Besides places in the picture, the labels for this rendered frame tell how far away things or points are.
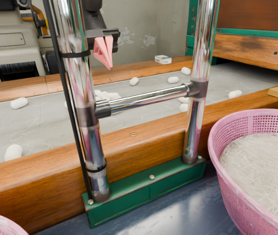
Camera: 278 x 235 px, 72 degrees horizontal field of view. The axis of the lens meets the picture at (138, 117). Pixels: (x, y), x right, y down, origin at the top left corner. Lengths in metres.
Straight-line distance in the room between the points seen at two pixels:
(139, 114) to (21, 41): 0.80
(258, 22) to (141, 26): 2.13
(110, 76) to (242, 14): 0.46
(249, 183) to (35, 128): 0.37
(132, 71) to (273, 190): 0.50
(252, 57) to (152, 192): 0.48
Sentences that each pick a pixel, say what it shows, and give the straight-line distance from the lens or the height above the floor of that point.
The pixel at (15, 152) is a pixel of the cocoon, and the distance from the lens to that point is 0.33.
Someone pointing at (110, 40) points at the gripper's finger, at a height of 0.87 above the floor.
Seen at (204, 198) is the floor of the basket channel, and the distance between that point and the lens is 0.34.
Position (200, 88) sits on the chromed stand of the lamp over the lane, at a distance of 0.26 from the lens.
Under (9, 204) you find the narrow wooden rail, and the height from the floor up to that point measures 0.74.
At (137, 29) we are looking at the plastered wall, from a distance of 2.71.
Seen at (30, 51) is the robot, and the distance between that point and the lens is 1.05.
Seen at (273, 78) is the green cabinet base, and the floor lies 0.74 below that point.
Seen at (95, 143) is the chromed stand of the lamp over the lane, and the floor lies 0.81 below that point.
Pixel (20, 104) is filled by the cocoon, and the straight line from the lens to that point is 0.52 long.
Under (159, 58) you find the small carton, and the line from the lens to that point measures 0.74.
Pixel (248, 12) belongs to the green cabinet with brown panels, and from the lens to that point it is 0.74.
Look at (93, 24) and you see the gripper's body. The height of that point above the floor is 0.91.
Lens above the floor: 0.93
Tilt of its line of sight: 29 degrees down
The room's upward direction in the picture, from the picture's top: 2 degrees counter-clockwise
